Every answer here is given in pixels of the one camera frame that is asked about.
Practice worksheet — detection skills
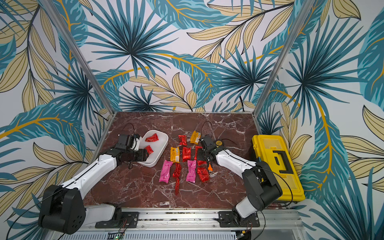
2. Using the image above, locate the narrow red tea bag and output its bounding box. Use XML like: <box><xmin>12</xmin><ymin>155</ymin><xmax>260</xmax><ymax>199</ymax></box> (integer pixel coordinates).
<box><xmin>195</xmin><ymin>146</ymin><xmax>207</xmax><ymax>167</ymax></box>

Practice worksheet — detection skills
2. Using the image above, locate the yellow black tape measure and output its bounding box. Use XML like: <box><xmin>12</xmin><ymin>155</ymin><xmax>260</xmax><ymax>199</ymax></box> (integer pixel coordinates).
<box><xmin>215</xmin><ymin>140</ymin><xmax>224</xmax><ymax>147</ymax></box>

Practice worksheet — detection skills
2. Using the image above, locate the aluminium front rail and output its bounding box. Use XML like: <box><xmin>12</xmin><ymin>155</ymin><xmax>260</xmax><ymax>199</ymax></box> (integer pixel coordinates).
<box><xmin>78</xmin><ymin>208</ymin><xmax>305</xmax><ymax>231</ymax></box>

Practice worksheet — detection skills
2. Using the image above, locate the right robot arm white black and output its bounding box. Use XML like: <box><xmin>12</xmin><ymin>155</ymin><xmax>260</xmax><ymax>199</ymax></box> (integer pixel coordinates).
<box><xmin>200</xmin><ymin>135</ymin><xmax>283</xmax><ymax>226</ymax></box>

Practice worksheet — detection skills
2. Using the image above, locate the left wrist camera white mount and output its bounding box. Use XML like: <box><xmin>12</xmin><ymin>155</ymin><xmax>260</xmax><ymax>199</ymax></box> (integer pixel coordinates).
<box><xmin>131</xmin><ymin>134</ymin><xmax>142</xmax><ymax>151</ymax></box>

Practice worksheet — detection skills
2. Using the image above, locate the yellow orange tea bag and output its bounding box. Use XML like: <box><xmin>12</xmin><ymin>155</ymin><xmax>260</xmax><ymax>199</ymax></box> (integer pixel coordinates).
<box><xmin>170</xmin><ymin>147</ymin><xmax>180</xmax><ymax>163</ymax></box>

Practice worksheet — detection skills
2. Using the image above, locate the yellow black toolbox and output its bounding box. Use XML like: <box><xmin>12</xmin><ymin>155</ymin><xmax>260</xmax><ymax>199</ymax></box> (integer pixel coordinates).
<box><xmin>252</xmin><ymin>135</ymin><xmax>306</xmax><ymax>203</ymax></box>

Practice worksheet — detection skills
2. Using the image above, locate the small red tea bag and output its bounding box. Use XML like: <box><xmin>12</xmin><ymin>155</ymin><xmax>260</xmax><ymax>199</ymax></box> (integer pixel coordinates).
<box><xmin>173</xmin><ymin>163</ymin><xmax>182</xmax><ymax>179</ymax></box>

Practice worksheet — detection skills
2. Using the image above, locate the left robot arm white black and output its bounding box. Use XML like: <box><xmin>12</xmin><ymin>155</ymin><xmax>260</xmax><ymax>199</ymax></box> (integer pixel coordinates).
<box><xmin>38</xmin><ymin>134</ymin><xmax>149</xmax><ymax>235</ymax></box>

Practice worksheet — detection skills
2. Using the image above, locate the pink tea bag packet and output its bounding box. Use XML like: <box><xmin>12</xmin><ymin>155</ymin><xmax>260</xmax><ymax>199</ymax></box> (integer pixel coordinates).
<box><xmin>186</xmin><ymin>160</ymin><xmax>197</xmax><ymax>183</ymax></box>

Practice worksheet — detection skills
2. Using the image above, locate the long thin red tea bag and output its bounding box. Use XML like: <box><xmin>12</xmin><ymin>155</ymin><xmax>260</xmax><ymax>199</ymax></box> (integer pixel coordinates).
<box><xmin>175</xmin><ymin>178</ymin><xmax>180</xmax><ymax>196</ymax></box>

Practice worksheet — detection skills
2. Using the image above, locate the adjustable wrench orange handle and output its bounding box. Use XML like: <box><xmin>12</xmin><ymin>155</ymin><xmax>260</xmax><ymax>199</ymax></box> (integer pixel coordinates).
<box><xmin>208</xmin><ymin>163</ymin><xmax>213</xmax><ymax>175</ymax></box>

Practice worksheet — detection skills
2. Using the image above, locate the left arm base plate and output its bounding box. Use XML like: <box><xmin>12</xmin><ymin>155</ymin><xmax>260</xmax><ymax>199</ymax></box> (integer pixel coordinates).
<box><xmin>95</xmin><ymin>212</ymin><xmax>139</xmax><ymax>229</ymax></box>

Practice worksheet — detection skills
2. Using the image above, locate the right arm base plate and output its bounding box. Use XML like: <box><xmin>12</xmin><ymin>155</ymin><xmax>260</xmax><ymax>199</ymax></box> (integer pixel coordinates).
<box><xmin>216</xmin><ymin>211</ymin><xmax>260</xmax><ymax>228</ymax></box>

